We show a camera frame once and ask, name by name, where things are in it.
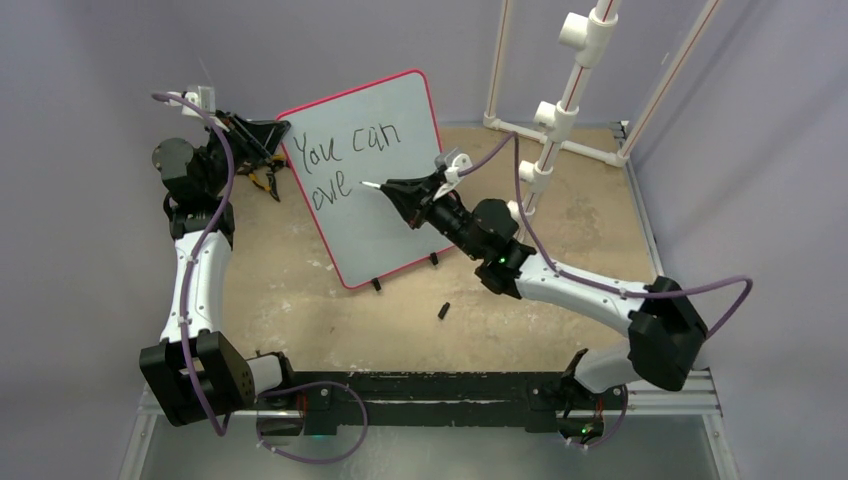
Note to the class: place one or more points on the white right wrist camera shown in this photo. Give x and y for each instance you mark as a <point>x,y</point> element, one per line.
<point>451,166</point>

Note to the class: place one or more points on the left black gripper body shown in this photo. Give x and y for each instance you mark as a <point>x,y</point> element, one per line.
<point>243,146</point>

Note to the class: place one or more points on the black marker cap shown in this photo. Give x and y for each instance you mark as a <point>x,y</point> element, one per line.
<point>443,310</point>

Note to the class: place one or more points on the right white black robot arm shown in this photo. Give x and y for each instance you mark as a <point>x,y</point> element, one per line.
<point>663,333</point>

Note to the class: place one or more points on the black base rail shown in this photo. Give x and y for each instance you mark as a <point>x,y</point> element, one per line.
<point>533,401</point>

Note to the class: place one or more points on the pink framed whiteboard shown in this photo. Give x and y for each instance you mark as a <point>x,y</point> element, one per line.
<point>385,129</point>

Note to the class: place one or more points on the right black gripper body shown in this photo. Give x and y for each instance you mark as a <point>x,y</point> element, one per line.
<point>418,212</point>

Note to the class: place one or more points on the yellow black pliers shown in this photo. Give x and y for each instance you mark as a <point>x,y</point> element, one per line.
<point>263,174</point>

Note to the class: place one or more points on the white PVC pipe frame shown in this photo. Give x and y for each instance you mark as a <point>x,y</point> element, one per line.
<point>588,35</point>

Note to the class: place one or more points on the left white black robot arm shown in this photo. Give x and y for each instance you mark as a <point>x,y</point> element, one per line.
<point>193,371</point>

